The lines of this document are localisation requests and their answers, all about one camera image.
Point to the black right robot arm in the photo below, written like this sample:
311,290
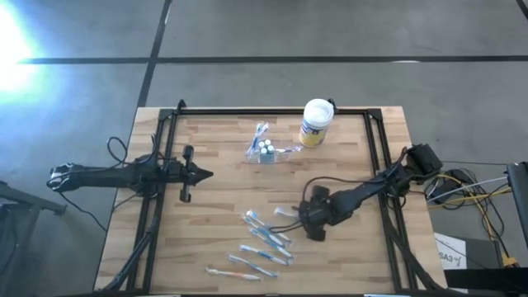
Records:
363,191

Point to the yellow Lysol wipes canister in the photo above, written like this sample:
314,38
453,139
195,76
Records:
315,123

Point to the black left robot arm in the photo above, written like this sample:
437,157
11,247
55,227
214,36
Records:
103,176

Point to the black power adapter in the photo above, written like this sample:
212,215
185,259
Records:
453,179

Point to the orange wrapped toothbrush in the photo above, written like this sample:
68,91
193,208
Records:
234,274

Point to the white paper sheet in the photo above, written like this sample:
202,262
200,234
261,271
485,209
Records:
451,251

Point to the black aluminium table frame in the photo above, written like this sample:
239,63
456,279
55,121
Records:
350,111

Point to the clear acrylic organizer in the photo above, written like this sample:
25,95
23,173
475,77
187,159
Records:
251,157

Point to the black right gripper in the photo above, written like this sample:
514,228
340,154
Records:
317,214

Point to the black screen edge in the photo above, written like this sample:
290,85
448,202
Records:
519,202

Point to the pink toothbrush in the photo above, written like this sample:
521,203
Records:
293,149

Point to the black floor case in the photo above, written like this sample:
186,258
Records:
486,264

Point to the blue toothbrush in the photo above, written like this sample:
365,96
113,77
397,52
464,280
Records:
272,243
253,266
253,143
265,255
260,229
264,222
261,130

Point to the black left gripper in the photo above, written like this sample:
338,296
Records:
177,173

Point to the black metal stand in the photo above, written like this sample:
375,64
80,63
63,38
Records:
20,202

